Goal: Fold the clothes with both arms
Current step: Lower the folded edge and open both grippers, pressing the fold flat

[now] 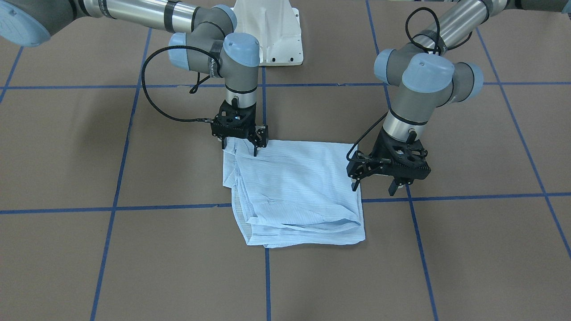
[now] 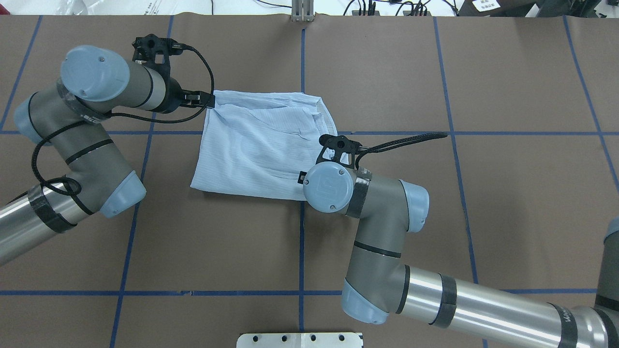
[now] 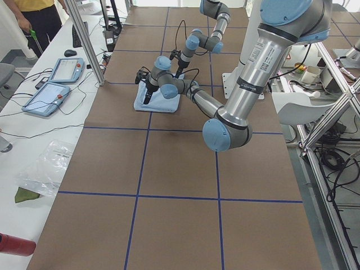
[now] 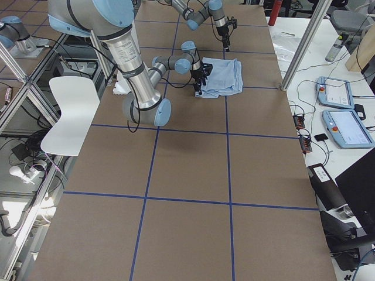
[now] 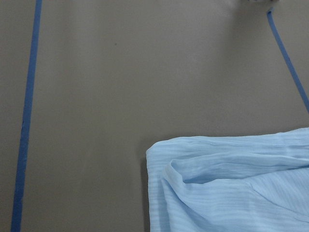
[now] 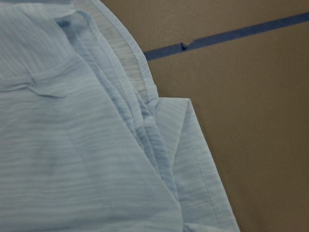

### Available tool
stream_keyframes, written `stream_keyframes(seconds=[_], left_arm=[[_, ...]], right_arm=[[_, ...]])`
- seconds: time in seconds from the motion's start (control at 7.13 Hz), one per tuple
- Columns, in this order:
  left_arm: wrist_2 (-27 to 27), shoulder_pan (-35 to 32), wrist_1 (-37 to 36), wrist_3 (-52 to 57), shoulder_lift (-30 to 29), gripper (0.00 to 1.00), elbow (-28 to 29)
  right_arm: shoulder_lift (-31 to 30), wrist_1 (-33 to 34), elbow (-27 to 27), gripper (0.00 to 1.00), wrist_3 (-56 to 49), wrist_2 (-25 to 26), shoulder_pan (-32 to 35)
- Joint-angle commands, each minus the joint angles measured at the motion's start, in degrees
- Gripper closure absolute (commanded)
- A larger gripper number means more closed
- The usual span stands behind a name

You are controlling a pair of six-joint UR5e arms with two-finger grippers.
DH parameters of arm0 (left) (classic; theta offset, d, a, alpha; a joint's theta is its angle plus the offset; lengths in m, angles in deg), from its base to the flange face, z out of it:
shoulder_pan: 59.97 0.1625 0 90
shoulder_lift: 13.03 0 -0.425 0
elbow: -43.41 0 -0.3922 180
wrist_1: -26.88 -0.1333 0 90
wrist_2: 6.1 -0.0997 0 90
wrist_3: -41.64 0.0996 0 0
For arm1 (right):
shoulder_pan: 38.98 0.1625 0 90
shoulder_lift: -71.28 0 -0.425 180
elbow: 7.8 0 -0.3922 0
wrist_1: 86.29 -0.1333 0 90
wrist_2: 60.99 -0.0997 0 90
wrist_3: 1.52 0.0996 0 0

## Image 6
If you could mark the light blue button-up shirt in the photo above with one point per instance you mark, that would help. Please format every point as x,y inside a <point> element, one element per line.
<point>86,142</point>

